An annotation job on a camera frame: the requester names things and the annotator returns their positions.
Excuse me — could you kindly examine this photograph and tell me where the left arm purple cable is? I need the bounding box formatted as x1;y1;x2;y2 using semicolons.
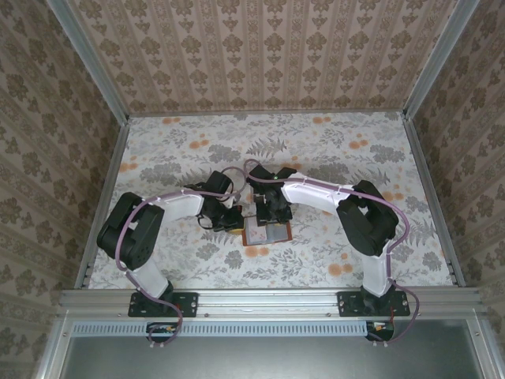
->
117;166;248;351

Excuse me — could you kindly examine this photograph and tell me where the black connector box with wires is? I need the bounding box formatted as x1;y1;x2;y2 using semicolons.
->
365;320;396;343
144;321;179;343

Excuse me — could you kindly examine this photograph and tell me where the brown leather card holder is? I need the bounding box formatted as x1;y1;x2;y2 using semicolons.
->
240;216;294;247

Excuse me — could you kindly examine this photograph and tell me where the aluminium lower frame strut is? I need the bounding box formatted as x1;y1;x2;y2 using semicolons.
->
466;315;505;379
34;315;76;379

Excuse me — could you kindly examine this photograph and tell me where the aluminium frame post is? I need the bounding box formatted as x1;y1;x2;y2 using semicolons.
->
46;0;131;123
402;0;481;119

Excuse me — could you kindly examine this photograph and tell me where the aluminium mounting rail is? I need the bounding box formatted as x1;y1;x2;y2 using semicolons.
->
58;288;484;317

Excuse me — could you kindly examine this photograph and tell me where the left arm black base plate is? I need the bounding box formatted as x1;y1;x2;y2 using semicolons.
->
128;291;199;318

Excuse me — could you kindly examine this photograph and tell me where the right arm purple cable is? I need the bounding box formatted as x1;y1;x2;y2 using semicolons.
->
243;159;421;348

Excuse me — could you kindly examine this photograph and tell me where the grey metal panel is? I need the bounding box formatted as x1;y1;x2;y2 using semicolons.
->
58;335;481;379

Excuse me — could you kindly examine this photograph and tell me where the aluminium table side rail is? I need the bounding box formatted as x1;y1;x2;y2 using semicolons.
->
74;116;131;291
402;116;466;287

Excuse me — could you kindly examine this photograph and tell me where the white slotted cable duct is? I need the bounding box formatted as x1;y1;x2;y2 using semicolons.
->
73;320;374;339

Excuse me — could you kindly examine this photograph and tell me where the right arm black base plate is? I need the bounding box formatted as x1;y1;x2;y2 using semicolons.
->
337;291;411;318

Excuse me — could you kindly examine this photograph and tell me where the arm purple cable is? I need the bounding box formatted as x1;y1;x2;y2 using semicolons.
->
117;166;248;351
243;159;421;348

